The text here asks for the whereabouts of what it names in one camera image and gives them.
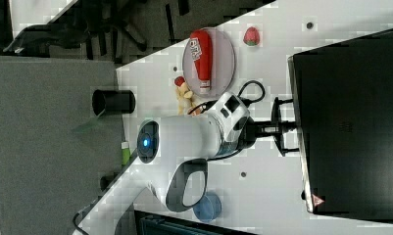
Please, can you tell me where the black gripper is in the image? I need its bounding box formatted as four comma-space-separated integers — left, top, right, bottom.
241, 119, 297, 147

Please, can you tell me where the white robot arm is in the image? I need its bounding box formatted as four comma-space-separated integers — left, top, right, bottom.
72, 92, 297, 235

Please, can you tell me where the green marker pen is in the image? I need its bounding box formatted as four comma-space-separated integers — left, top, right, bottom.
122, 141, 130, 165

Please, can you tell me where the black toaster oven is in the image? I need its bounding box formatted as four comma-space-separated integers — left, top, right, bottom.
293, 28, 393, 223

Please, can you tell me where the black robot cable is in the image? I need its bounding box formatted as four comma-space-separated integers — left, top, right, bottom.
187, 79, 267, 116

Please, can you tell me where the grey round plate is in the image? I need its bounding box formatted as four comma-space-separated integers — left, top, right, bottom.
182, 27, 235, 98

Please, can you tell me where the red plush ketchup bottle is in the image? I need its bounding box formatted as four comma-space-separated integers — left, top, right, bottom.
189, 29, 213, 94

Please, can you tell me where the blue translucent cup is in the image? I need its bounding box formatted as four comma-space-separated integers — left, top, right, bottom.
192, 191, 221, 223

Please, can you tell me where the yellow plush peeled banana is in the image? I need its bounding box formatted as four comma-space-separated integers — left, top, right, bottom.
175, 82, 197, 115

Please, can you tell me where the black cylinder cup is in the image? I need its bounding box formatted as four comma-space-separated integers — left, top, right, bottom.
92, 90, 136, 116

